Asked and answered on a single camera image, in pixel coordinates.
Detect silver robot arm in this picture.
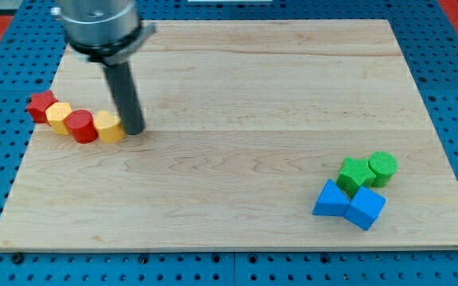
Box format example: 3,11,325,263
51,0,157,66

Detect wooden board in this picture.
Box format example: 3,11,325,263
0,20,458,253

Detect blue triangle block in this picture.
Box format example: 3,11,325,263
312,179,350,217

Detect yellow heart block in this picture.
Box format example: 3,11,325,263
93,110,126,143

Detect dark grey pointer rod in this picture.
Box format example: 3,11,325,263
103,62,146,135

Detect green star block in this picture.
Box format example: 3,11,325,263
336,157,376,199

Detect red cylinder block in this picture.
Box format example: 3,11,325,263
64,110,98,144

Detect blue cube block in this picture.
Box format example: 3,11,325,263
343,187,386,230

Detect green cylinder block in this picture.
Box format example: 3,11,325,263
368,151,398,187

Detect yellow hexagon block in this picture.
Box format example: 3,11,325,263
45,102,72,135

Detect red star block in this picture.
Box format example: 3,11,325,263
26,90,58,123

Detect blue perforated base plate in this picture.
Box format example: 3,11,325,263
0,1,458,285

